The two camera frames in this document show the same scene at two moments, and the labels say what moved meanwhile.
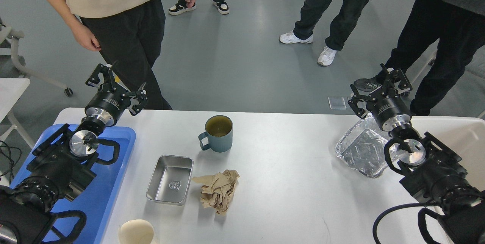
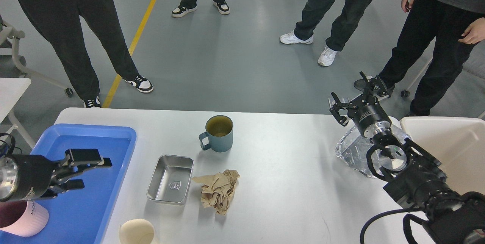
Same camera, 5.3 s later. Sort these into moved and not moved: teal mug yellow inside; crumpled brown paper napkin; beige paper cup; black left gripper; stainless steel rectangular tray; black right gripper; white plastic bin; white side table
Moved: black right gripper; black left gripper
Not moved: white plastic bin; white side table; beige paper cup; teal mug yellow inside; stainless steel rectangular tray; crumpled brown paper napkin
